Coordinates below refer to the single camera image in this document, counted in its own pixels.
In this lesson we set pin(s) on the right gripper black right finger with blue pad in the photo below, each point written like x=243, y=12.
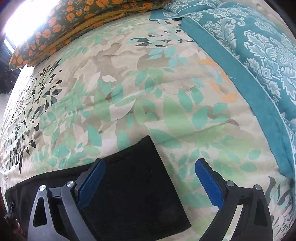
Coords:
x=254, y=222

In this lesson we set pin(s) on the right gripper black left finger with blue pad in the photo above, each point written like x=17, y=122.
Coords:
x=89, y=187

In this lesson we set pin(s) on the black pants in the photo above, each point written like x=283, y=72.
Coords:
x=135, y=200

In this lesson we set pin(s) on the leaf-print bed sheet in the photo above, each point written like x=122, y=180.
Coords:
x=133, y=78

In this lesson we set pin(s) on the teal damask pillow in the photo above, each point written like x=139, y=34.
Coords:
x=259, y=58
x=180, y=8

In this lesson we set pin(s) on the orange floral folded blanket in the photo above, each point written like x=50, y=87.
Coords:
x=68, y=21

